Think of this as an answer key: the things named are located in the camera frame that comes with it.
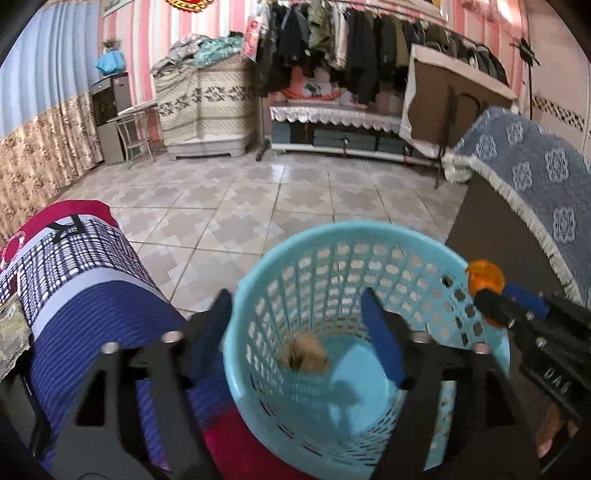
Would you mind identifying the camouflage patterned packet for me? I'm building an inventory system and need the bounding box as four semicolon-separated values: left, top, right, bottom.
0;294;32;380

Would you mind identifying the water dispenser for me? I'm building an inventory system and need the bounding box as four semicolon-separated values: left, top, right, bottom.
90;72;132;165

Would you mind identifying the folded table brown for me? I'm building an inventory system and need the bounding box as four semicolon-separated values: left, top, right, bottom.
399;45;520;159

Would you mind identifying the blue fringed cloth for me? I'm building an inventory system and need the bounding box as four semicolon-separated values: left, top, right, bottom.
443;107;590;308

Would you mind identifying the blue floral curtain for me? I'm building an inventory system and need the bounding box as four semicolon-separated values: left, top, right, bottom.
1;1;103;240

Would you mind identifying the pile of clothes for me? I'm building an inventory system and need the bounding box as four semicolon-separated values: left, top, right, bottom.
150;32;243;78

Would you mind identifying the light blue plastic basket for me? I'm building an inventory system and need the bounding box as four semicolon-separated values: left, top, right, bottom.
223;221;511;479

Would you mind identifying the cloth covered cabinet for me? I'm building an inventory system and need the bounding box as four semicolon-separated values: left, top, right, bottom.
154;54;257;160

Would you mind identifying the brown paper ball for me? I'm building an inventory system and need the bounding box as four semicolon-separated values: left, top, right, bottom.
279;332;329;374

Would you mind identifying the red heart wall ornament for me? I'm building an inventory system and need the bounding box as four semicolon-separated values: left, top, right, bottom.
166;0;213;13

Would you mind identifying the low tv stand lace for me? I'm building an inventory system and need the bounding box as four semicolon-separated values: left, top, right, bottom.
269;102;436;167

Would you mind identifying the striped blue red blanket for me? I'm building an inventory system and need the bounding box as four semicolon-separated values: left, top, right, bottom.
1;200;300;479

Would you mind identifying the black wallet case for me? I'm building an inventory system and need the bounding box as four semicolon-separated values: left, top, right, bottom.
1;350;51;459

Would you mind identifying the orange tangerine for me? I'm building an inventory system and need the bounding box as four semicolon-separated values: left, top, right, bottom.
465;258;507;328

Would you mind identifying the clothes rack with garments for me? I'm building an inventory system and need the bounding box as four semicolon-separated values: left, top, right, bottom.
250;0;512;163

